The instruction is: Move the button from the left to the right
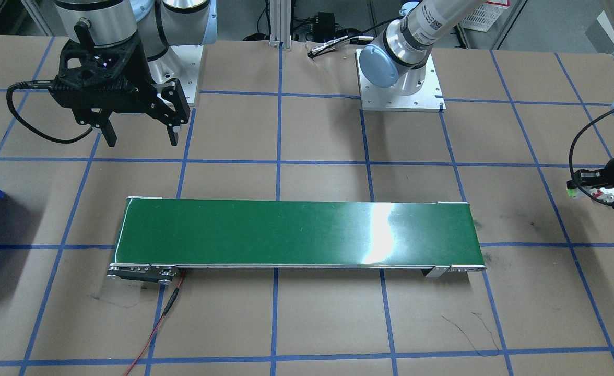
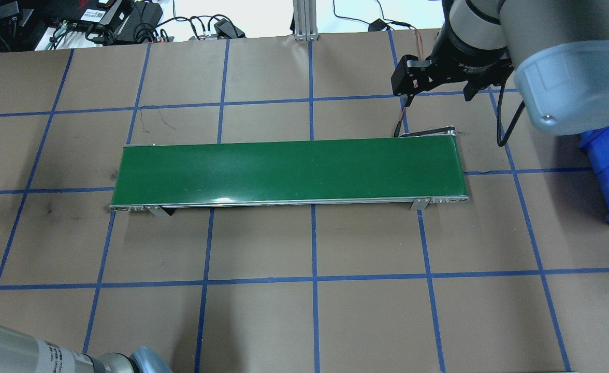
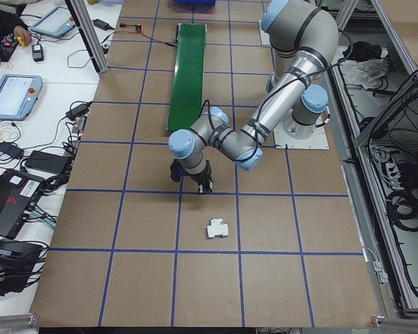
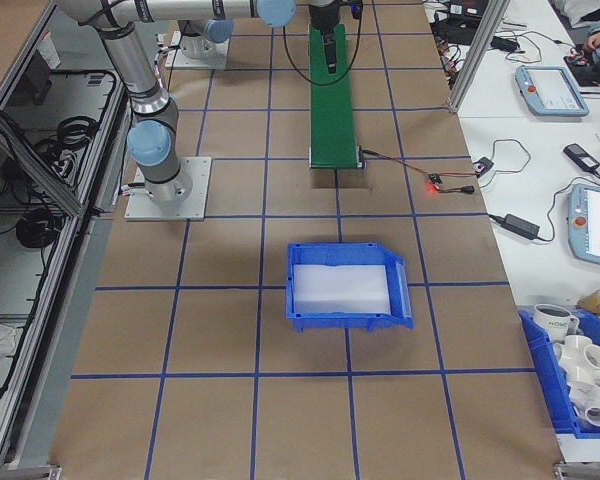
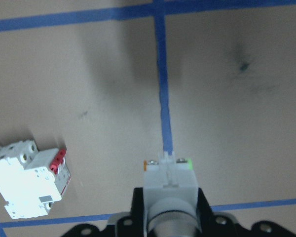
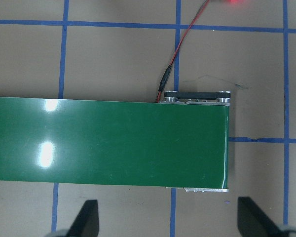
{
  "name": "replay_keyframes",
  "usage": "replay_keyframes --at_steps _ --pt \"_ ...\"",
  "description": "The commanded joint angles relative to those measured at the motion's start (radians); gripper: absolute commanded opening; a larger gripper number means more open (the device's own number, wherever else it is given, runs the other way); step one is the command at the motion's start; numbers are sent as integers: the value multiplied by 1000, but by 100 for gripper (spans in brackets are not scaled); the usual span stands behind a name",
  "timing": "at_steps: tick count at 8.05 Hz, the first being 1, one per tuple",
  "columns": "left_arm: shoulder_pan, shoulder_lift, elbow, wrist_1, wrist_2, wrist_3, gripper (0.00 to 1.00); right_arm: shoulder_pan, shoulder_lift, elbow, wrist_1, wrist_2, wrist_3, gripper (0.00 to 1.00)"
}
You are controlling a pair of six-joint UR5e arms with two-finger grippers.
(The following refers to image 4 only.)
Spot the green conveyor belt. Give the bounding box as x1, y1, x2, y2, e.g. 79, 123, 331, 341
307, 23, 366, 171

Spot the black computer box red logo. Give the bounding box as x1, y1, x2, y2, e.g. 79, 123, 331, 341
447, 0, 489, 16

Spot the blue plastic bin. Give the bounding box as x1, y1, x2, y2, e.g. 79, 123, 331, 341
284, 241, 415, 333

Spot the white foam pad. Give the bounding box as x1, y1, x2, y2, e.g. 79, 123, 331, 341
290, 263, 396, 316

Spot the black handheld device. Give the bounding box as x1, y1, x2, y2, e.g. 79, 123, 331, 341
562, 142, 600, 174

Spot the white side table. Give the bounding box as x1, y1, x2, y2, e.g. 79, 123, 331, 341
422, 0, 600, 480

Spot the white printed mug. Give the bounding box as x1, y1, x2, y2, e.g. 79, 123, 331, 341
532, 303, 581, 346

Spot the yellow plastic item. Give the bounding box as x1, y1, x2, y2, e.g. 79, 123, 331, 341
576, 288, 600, 319

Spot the blue storage bin with fittings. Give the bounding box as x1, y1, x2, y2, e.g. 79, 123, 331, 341
518, 305, 600, 441

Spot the white PVC pipe fitting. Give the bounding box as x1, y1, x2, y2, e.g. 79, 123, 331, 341
565, 379, 600, 430
553, 333, 600, 385

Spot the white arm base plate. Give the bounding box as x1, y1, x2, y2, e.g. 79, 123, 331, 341
163, 27, 230, 70
123, 156, 214, 221

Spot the red black conveyor wire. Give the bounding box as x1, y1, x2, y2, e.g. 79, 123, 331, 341
362, 147, 431, 180

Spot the aluminium profile post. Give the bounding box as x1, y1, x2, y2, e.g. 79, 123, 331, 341
447, 0, 512, 115

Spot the black cable coil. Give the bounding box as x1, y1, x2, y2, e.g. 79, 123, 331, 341
15, 207, 56, 250
54, 115, 101, 151

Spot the V-shaped metal bar frame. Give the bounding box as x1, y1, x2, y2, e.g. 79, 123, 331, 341
0, 0, 134, 469

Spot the aluminium table frame rail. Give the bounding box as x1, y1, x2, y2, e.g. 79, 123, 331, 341
0, 460, 600, 480

